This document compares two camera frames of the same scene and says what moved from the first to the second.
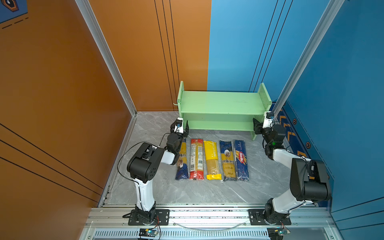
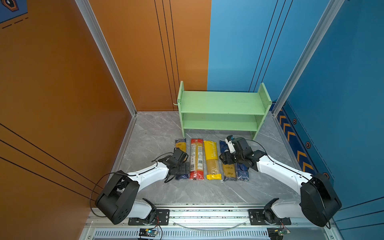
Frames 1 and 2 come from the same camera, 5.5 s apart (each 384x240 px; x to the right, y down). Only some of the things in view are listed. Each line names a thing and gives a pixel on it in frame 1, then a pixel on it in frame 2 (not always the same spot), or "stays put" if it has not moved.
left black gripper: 185,133 -> 184,166
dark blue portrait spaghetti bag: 227,149 stays put
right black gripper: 257,127 -> 225,156
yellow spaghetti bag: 212,164 stays put
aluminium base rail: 211,222 stays put
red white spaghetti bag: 196,160 stays put
